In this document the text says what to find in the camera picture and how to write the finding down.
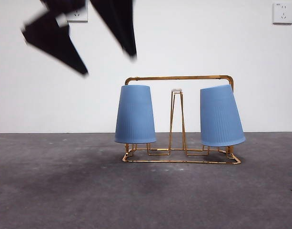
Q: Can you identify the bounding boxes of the gold wire cup rack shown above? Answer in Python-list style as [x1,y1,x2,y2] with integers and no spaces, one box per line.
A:
[122,75,242,165]

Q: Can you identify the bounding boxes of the white wall socket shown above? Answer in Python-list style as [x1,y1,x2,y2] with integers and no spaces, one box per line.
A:
[67,4,89,23]
[272,1,292,25]

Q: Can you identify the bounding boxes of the blue ribbed plastic cup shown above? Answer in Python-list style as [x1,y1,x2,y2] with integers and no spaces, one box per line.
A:
[114,84,157,145]
[199,83,246,147]

